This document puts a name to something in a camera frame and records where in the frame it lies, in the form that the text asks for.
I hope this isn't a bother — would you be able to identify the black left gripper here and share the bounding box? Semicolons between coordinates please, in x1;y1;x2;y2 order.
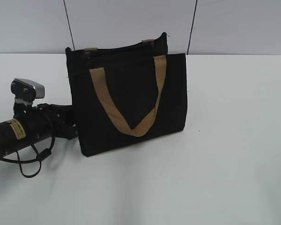
13;104;78;145

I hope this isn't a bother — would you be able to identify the black bag with tan handles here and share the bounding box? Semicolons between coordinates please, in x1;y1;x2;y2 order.
65;33;187;157

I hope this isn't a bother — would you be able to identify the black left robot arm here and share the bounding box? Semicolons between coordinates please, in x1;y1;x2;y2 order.
0;104;78;164

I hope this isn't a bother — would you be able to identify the black camera cable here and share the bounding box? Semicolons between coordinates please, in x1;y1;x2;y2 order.
1;110;56;179

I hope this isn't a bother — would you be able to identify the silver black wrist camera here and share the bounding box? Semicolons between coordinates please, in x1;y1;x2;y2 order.
11;78;45;106

